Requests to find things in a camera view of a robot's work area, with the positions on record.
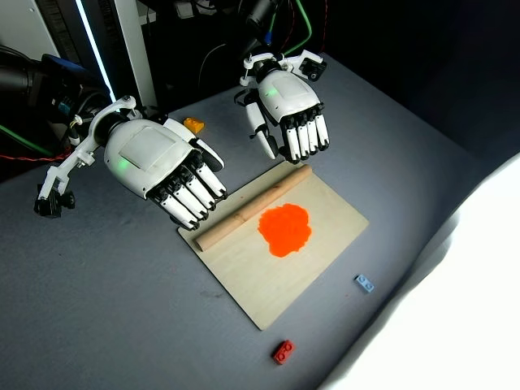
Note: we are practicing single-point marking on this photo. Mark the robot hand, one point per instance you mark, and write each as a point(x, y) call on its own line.
point(288, 95)
point(150, 154)

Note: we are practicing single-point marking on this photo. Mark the brown wooden cylinder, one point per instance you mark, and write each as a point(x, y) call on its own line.
point(252, 207)

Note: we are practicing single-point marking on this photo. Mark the yellow toy brick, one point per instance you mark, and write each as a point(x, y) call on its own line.
point(193, 125)

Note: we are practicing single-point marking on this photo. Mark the glowing white light strip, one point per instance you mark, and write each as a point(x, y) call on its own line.
point(91, 40)

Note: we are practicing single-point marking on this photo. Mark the orange flattened dough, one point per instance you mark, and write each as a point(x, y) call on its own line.
point(284, 231)

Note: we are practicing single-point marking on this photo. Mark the grey tablecloth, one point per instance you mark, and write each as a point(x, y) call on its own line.
point(101, 304)

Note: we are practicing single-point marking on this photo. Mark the light wooden board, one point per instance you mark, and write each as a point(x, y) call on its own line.
point(264, 284)

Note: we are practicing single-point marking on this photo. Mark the white cabinet panel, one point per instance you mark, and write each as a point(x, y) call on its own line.
point(20, 20)

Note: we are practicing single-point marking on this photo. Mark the light blue toy brick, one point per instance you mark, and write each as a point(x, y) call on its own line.
point(365, 283)

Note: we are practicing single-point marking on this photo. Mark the red toy brick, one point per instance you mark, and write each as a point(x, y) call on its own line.
point(283, 352)

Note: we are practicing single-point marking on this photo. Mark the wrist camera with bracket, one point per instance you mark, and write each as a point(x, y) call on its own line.
point(315, 70)
point(50, 203)

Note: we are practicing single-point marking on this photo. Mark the white frame post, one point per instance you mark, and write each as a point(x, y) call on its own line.
point(134, 48)

